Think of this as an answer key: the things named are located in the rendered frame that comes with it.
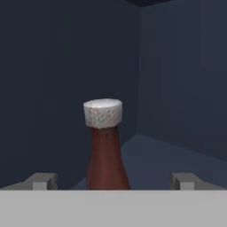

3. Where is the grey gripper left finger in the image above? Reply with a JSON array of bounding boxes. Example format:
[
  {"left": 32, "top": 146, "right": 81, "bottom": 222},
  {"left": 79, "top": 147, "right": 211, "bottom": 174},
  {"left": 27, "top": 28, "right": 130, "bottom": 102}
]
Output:
[{"left": 0, "top": 172, "right": 59, "bottom": 191}]

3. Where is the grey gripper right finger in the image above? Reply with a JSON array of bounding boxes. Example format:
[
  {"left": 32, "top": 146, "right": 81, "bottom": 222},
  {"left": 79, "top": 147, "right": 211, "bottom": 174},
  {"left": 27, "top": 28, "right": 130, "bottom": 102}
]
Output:
[{"left": 170, "top": 172, "right": 227, "bottom": 191}]

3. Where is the dark blue cabinet interior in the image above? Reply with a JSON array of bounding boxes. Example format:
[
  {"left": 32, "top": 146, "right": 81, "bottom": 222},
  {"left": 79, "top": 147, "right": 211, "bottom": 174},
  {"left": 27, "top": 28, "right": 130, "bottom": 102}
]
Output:
[{"left": 0, "top": 0, "right": 227, "bottom": 191}]

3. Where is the red white-capped ketchup bottle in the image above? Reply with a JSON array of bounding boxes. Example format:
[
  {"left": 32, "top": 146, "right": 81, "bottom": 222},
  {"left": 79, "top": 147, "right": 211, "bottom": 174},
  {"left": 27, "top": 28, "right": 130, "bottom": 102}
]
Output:
[{"left": 82, "top": 98, "right": 132, "bottom": 191}]

